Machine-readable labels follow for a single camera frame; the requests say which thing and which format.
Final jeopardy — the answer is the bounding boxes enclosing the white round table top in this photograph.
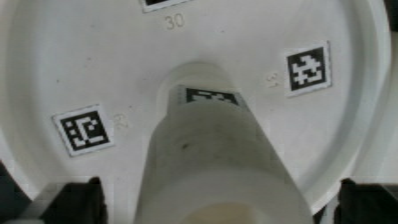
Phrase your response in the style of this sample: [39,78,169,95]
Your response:
[0,0,392,224]

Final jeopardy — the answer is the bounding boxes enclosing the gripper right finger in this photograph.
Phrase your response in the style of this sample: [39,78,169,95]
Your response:
[334,179,398,224]

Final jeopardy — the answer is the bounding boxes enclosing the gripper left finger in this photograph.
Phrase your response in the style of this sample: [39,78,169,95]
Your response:
[23,177,108,224]

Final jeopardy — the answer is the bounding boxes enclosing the white cylindrical table leg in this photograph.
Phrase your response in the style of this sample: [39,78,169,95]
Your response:
[133,86,312,224]

